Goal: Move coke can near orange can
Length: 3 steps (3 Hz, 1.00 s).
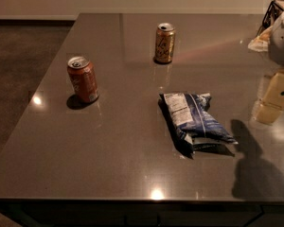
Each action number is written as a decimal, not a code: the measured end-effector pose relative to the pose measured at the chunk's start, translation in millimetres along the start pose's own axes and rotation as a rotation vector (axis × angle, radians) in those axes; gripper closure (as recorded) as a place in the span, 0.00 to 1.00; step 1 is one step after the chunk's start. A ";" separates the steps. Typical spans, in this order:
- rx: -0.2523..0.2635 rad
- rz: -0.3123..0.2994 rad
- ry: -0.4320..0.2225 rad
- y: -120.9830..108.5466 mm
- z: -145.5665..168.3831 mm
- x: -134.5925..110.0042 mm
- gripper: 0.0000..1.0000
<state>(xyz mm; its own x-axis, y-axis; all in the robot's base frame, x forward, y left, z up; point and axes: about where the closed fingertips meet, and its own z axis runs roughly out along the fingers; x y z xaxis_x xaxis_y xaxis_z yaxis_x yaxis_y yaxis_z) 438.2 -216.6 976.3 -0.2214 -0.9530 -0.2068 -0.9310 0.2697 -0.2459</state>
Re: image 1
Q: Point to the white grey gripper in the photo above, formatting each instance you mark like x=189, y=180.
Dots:
x=282, y=40

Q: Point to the red coke can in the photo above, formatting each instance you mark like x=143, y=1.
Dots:
x=83, y=78

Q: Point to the orange gold soda can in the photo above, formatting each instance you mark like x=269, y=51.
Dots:
x=164, y=43

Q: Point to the crumpled white paper napkin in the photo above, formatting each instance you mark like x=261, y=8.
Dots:
x=261, y=42

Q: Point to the blue chip bag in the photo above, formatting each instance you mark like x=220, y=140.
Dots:
x=193, y=123

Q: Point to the black wire basket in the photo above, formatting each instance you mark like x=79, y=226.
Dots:
x=274, y=10

